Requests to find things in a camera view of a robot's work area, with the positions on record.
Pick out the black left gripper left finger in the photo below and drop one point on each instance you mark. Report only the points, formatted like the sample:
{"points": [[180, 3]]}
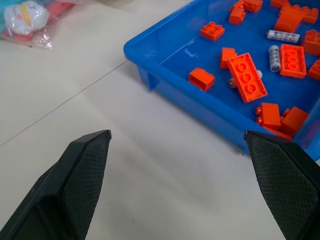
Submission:
{"points": [[75, 185]]}

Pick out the upside-down orange plastic building brick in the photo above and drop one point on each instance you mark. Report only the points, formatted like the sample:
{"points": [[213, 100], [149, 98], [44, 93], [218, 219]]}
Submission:
{"points": [[247, 77], [292, 60]]}

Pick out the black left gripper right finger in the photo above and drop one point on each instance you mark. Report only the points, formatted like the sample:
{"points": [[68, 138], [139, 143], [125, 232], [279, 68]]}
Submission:
{"points": [[287, 180]]}

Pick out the orange 2x2 plastic building brick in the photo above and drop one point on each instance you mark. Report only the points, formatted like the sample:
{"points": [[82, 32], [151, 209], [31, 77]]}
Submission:
{"points": [[212, 31]]}

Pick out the white plush toy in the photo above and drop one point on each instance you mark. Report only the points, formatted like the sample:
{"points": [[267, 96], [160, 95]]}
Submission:
{"points": [[25, 16]]}

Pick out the clear plastic bag of toys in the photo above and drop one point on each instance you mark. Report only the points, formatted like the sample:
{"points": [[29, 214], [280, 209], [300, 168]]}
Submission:
{"points": [[27, 22]]}

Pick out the red curved plastic building brick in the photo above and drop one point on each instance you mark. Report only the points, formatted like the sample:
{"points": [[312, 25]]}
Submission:
{"points": [[287, 18]]}

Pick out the blue plastic bin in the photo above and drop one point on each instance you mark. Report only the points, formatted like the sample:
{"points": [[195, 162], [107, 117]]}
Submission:
{"points": [[220, 82]]}

